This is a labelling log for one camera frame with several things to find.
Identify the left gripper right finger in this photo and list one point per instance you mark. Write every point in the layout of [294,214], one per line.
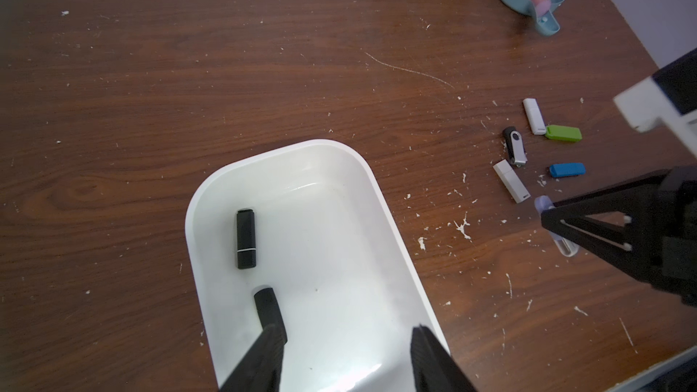
[434,369]

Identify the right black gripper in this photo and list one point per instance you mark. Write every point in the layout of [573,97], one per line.
[645,227]

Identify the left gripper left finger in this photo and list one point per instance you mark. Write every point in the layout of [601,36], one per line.
[261,366]

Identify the blue usb drive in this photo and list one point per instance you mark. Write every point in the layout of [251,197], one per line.
[563,170]

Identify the white usb drive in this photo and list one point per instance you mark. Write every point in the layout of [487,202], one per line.
[534,116]
[512,182]

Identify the black swivel usb drive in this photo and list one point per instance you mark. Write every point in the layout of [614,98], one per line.
[515,147]

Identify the green usb drive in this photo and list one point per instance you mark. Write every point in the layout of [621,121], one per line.
[563,133]

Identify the white plastic storage box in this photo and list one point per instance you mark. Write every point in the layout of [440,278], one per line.
[329,247]

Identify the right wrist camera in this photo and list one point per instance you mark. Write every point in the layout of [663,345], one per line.
[667,97]

